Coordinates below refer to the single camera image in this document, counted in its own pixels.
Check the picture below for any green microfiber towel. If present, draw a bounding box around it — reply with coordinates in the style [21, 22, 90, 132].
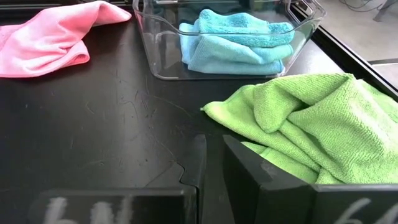
[200, 73, 398, 185]

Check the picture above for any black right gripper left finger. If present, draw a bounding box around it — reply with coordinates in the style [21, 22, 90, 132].
[27, 134, 208, 224]

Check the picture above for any pink microfiber towel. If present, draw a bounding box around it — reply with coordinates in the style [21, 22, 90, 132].
[0, 0, 133, 78]

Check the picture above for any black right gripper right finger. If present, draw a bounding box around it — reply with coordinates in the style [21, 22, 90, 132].
[222, 134, 398, 224]

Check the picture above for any clear plastic bin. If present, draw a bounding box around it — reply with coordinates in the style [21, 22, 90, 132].
[132, 0, 327, 81]

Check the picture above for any light blue microfiber towel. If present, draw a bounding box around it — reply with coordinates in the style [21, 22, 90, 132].
[178, 22, 294, 76]

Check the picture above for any teal microfiber towel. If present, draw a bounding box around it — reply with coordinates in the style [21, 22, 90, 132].
[198, 8, 295, 48]

